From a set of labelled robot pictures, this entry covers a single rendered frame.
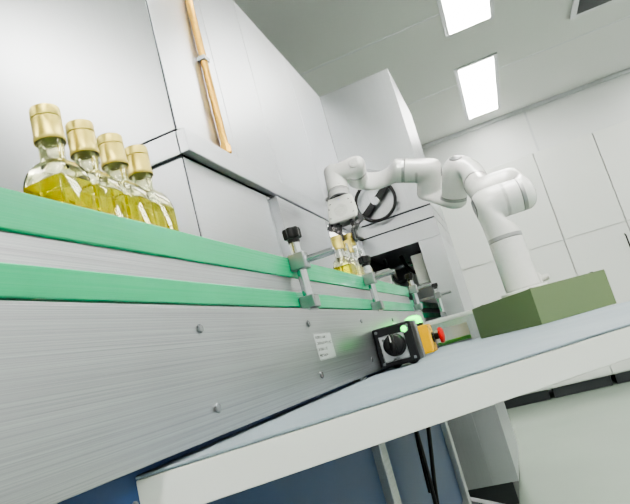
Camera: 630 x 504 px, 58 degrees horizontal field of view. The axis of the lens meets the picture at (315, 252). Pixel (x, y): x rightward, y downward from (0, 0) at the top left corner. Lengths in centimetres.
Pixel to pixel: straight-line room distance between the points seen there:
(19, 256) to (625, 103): 611
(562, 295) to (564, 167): 413
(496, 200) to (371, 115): 143
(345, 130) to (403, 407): 253
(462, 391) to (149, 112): 108
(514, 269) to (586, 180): 404
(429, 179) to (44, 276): 168
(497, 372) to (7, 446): 42
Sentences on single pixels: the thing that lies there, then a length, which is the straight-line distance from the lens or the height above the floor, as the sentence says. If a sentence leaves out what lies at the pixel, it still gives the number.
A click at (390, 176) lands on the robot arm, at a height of 136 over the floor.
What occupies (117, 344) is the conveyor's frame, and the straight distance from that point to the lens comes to 45.
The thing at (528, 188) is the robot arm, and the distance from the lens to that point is 168.
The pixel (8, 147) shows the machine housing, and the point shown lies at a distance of 171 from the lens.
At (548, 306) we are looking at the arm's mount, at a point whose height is 79.
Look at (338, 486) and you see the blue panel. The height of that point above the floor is 63.
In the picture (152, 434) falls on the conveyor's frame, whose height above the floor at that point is 78.
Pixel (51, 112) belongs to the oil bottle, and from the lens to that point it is 74.
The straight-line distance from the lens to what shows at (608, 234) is 557.
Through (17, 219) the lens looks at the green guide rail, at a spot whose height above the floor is 94.
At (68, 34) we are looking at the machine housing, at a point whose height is 176.
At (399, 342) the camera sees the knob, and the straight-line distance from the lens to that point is 114.
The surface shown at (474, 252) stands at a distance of 551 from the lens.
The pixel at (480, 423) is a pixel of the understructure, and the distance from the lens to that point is 277.
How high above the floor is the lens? 79
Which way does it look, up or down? 11 degrees up
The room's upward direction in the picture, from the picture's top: 15 degrees counter-clockwise
